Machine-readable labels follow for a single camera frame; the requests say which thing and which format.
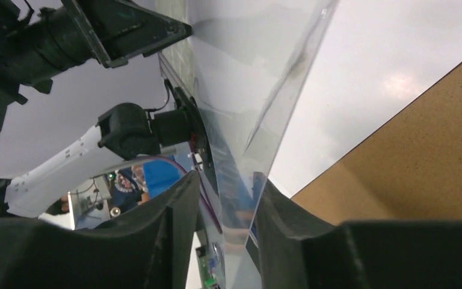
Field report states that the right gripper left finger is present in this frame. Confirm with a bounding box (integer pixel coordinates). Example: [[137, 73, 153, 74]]
[[0, 171, 200, 288]]

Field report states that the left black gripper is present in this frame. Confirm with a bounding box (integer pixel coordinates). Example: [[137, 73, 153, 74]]
[[0, 1, 193, 130]]

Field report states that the clear acrylic sheet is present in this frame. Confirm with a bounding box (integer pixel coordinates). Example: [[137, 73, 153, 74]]
[[187, 1, 337, 288]]

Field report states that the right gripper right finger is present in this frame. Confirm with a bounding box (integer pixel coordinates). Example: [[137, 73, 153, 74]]
[[256, 182, 462, 288]]

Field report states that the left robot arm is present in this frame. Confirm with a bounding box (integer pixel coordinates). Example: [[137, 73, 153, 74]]
[[0, 1, 197, 218]]

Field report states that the brown backing board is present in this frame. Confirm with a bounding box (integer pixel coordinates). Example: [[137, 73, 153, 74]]
[[293, 63, 462, 224]]

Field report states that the white photo sheet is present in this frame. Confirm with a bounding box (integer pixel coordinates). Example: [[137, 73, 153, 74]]
[[189, 0, 462, 198]]

